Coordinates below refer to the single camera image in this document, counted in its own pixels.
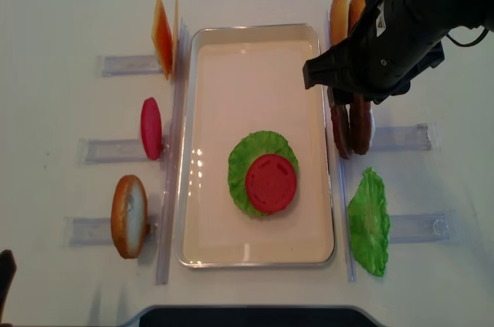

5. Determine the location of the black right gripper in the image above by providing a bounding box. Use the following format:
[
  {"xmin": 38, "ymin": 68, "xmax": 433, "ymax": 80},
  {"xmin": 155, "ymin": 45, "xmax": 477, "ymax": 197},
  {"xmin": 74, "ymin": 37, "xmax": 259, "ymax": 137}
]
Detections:
[{"xmin": 302, "ymin": 0, "xmax": 445, "ymax": 108}]

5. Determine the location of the brown meat patty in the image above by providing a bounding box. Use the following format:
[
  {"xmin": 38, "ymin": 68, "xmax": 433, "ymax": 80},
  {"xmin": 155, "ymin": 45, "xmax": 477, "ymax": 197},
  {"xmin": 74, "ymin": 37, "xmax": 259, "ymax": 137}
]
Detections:
[
  {"xmin": 330, "ymin": 105, "xmax": 352, "ymax": 160},
  {"xmin": 349, "ymin": 93, "xmax": 373, "ymax": 155}
]

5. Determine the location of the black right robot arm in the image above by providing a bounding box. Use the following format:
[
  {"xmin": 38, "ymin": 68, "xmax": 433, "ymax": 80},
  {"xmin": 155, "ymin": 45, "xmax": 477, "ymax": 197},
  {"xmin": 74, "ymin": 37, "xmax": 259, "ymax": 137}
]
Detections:
[{"xmin": 303, "ymin": 0, "xmax": 493, "ymax": 104}]

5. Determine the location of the green lettuce leaf on tray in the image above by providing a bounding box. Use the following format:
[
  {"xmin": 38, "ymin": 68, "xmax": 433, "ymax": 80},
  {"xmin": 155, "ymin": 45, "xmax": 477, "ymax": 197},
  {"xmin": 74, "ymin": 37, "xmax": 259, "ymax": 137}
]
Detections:
[{"xmin": 228, "ymin": 130, "xmax": 299, "ymax": 217}]

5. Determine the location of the red tomato slice on tray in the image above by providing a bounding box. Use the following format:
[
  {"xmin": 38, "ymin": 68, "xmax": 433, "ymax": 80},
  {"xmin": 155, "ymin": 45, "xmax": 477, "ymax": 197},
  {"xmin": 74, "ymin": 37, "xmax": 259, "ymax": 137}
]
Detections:
[{"xmin": 245, "ymin": 153, "xmax": 297, "ymax": 214}]

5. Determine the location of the standing green lettuce leaf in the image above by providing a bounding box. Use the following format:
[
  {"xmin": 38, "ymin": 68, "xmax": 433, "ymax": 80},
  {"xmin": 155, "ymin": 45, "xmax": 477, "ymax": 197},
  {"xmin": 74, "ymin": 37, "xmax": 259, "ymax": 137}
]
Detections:
[{"xmin": 347, "ymin": 167, "xmax": 391, "ymax": 277}]

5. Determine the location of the orange cheese slice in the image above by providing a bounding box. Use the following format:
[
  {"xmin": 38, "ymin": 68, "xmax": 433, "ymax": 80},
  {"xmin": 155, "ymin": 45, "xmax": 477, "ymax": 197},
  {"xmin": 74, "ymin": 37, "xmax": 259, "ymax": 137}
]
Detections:
[{"xmin": 151, "ymin": 0, "xmax": 173, "ymax": 79}]

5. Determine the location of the standing red tomato slice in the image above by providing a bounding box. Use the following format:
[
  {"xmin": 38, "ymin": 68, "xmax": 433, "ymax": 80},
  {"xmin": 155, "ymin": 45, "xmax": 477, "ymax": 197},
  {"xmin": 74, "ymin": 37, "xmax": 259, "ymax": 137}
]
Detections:
[{"xmin": 140, "ymin": 97, "xmax": 163, "ymax": 160}]

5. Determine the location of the left bread bun slice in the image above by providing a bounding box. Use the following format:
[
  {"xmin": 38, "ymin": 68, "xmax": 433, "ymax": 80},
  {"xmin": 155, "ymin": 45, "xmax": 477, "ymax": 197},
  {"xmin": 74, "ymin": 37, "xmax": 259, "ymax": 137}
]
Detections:
[{"xmin": 110, "ymin": 175, "xmax": 147, "ymax": 259}]

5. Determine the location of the white metal tray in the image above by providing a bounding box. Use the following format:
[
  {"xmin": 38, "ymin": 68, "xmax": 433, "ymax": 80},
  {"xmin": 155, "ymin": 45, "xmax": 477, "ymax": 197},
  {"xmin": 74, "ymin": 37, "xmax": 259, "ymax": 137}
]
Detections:
[{"xmin": 174, "ymin": 24, "xmax": 335, "ymax": 268}]

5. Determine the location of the clear left long strip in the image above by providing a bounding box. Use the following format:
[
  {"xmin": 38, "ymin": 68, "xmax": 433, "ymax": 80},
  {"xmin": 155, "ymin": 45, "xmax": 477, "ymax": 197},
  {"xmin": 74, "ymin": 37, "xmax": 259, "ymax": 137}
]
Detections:
[{"xmin": 156, "ymin": 22, "xmax": 191, "ymax": 285}]

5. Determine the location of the black device at bottom edge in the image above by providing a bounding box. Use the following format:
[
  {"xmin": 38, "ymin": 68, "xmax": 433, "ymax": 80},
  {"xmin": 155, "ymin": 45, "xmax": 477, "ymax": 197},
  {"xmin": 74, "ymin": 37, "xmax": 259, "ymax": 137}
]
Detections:
[{"xmin": 138, "ymin": 306, "xmax": 376, "ymax": 327}]

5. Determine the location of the dark brown object left edge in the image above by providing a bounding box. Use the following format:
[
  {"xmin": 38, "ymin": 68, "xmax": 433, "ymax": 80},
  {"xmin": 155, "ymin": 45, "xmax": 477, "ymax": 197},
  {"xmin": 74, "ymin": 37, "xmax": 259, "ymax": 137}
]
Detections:
[{"xmin": 0, "ymin": 250, "xmax": 17, "ymax": 319}]

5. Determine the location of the clear patty holder rail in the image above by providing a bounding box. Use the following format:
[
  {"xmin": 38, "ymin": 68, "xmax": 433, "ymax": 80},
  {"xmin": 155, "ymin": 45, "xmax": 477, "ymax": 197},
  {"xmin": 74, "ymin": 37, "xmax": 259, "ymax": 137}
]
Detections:
[{"xmin": 370, "ymin": 123, "xmax": 440, "ymax": 152}]

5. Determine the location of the clear lettuce holder rail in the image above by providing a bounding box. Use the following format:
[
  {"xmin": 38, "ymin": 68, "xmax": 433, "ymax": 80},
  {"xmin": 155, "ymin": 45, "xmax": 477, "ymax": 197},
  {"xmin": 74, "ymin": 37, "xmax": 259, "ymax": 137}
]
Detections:
[{"xmin": 389, "ymin": 211, "xmax": 457, "ymax": 244}]

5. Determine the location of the clear cheese holder rail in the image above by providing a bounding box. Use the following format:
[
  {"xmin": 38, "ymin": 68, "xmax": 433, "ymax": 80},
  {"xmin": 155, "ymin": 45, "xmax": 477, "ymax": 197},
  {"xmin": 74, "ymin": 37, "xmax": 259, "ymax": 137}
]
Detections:
[{"xmin": 98, "ymin": 55, "xmax": 162, "ymax": 77}]

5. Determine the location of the clear tomato holder rail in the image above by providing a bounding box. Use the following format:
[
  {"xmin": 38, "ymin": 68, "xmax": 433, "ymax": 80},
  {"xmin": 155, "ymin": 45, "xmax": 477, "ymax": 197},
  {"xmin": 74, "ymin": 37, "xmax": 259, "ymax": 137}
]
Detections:
[{"xmin": 76, "ymin": 139, "xmax": 150, "ymax": 165}]

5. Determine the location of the clear left bread holder rail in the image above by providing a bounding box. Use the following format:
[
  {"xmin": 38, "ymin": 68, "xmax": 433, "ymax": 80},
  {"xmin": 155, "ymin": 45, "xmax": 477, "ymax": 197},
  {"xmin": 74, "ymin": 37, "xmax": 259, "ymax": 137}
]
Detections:
[{"xmin": 63, "ymin": 215, "xmax": 160, "ymax": 247}]

